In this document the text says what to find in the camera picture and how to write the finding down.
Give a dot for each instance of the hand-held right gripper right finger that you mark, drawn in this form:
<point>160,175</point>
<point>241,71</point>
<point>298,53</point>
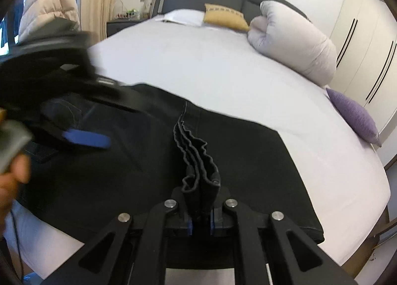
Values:
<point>214,226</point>

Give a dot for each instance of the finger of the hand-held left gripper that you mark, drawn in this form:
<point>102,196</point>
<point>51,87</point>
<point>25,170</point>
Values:
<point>88,139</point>
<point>124,96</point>

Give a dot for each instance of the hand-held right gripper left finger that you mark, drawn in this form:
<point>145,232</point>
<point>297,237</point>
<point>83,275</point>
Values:
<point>189,227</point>

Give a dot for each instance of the black pants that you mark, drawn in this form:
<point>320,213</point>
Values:
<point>248,164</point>

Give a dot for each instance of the person's left hand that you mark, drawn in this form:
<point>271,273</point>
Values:
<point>12,186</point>

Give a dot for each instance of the beige puffer jacket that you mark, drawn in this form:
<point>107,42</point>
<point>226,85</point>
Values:
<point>46,0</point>

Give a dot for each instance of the grey nightstand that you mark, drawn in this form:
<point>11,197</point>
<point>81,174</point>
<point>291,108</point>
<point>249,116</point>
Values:
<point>118,26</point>

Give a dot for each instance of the bed with white sheet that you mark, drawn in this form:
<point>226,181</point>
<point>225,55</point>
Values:
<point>217,65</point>

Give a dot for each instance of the white pillow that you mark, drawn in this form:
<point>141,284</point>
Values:
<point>183,17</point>

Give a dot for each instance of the yellow cushion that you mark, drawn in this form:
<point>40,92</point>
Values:
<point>223,17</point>

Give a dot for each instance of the rolled white duvet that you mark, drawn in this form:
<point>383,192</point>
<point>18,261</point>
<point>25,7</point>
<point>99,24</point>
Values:
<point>294,43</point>

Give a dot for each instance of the purple cushion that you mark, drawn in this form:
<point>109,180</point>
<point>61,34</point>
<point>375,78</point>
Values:
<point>353,114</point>

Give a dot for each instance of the white wardrobe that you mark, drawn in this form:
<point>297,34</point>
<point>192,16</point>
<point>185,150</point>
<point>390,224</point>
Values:
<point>372,24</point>

